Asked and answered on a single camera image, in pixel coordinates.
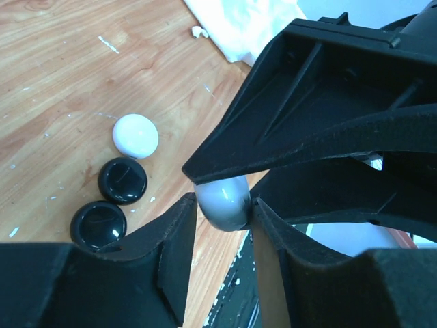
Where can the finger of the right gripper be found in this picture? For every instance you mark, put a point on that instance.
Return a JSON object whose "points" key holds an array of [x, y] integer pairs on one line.
{"points": [[330, 89], [347, 190]]}

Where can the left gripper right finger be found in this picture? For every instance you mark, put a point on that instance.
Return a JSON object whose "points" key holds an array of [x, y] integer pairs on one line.
{"points": [[302, 283]]}

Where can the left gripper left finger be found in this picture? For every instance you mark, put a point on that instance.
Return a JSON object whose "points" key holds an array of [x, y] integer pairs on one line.
{"points": [[138, 281]]}

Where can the white charging case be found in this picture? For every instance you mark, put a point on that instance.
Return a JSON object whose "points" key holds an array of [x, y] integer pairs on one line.
{"points": [[135, 136], [225, 203]]}

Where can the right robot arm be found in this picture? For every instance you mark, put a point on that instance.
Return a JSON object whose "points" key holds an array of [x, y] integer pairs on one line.
{"points": [[342, 120]]}

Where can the crumpled white cloth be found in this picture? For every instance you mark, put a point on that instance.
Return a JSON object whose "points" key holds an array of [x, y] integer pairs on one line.
{"points": [[242, 29]]}

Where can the white earbud near cloth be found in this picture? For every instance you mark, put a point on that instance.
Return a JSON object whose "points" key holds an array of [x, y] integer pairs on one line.
{"points": [[199, 32]]}

